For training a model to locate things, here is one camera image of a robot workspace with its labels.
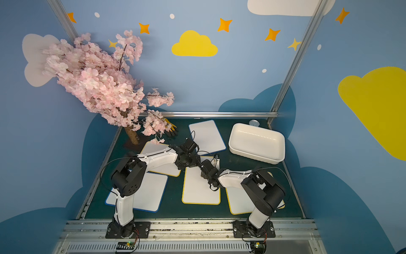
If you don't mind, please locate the left green circuit board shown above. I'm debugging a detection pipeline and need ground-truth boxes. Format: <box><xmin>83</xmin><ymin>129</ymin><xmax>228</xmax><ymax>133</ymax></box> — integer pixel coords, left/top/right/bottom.
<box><xmin>114</xmin><ymin>241</ymin><xmax>136</xmax><ymax>254</ymax></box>

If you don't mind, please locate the left aluminium corner post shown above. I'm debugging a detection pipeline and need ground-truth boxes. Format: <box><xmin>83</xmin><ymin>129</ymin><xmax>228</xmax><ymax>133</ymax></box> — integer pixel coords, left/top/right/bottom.
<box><xmin>47</xmin><ymin>0</ymin><xmax>79</xmax><ymax>42</ymax></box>

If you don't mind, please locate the pink artificial blossom tree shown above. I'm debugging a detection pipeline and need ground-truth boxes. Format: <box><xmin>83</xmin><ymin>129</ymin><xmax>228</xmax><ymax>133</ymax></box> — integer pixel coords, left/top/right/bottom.
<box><xmin>43</xmin><ymin>30</ymin><xmax>174</xmax><ymax>144</ymax></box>

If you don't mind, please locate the yellow-framed whiteboard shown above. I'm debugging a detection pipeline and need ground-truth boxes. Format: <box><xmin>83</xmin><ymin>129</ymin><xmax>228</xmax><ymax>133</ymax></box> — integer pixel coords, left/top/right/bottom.
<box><xmin>141</xmin><ymin>141</ymin><xmax>181</xmax><ymax>177</ymax></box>
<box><xmin>225</xmin><ymin>171</ymin><xmax>285</xmax><ymax>215</ymax></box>
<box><xmin>181</xmin><ymin>167</ymin><xmax>221</xmax><ymax>205</ymax></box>

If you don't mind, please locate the right round circuit board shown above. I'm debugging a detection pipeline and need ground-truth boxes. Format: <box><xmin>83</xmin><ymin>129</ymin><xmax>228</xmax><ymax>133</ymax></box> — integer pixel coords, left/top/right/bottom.
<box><xmin>250</xmin><ymin>241</ymin><xmax>266</xmax><ymax>254</ymax></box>

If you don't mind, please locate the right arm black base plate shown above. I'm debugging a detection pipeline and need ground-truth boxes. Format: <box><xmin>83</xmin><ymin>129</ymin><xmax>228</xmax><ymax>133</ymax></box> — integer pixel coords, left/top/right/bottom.
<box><xmin>232</xmin><ymin>220</ymin><xmax>276</xmax><ymax>239</ymax></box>

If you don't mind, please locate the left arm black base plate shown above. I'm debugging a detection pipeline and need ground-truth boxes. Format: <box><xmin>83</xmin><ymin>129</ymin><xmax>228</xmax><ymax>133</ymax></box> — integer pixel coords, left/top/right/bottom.
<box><xmin>105</xmin><ymin>220</ymin><xmax>151</xmax><ymax>239</ymax></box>

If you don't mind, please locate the blue-framed whiteboard front left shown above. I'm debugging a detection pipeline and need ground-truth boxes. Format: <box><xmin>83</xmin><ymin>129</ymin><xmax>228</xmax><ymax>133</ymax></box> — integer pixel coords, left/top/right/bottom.
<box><xmin>105</xmin><ymin>171</ymin><xmax>169</xmax><ymax>213</ymax></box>

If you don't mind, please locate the horizontal aluminium back rail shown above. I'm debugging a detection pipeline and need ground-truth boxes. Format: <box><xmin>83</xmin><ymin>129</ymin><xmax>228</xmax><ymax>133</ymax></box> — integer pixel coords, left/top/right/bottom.
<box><xmin>161</xmin><ymin>111</ymin><xmax>278</xmax><ymax>119</ymax></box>

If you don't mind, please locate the right aluminium corner post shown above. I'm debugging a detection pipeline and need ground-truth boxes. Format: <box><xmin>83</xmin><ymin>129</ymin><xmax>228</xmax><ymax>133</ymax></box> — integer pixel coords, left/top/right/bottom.
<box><xmin>267</xmin><ymin>0</ymin><xmax>329</xmax><ymax>129</ymax></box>

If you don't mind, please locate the white plastic storage box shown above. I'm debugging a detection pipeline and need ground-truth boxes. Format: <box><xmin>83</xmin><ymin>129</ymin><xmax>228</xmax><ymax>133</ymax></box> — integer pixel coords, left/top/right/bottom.
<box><xmin>228</xmin><ymin>123</ymin><xmax>285</xmax><ymax>165</ymax></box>

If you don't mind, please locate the aluminium front rail frame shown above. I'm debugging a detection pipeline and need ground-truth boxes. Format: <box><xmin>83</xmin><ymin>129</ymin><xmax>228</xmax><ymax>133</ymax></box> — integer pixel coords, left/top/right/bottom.
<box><xmin>54</xmin><ymin>219</ymin><xmax>327</xmax><ymax>254</ymax></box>

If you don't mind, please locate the blue-framed whiteboard near box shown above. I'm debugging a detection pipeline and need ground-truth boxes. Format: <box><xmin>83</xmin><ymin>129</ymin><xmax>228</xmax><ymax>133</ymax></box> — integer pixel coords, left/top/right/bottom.
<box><xmin>189</xmin><ymin>120</ymin><xmax>226</xmax><ymax>155</ymax></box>

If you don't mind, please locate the aluminium corner post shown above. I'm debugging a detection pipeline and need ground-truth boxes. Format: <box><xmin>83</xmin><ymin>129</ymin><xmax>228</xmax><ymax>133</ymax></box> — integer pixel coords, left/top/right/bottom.
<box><xmin>267</xmin><ymin>0</ymin><xmax>329</xmax><ymax>129</ymax></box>
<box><xmin>47</xmin><ymin>0</ymin><xmax>79</xmax><ymax>42</ymax></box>

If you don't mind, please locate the black yellow work glove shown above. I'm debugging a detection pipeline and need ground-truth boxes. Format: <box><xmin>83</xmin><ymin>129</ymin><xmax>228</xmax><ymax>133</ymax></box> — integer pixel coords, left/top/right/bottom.
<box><xmin>163</xmin><ymin>118</ymin><xmax>178</xmax><ymax>138</ymax></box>

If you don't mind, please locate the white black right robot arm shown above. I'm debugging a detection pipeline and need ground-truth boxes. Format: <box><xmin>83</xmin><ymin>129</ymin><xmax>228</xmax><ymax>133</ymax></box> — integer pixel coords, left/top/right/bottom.
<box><xmin>197</xmin><ymin>159</ymin><xmax>287</xmax><ymax>238</ymax></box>

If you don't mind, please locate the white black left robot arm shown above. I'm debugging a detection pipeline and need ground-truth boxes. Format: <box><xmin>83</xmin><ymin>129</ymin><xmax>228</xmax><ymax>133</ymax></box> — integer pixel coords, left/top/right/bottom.
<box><xmin>105</xmin><ymin>138</ymin><xmax>200</xmax><ymax>239</ymax></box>

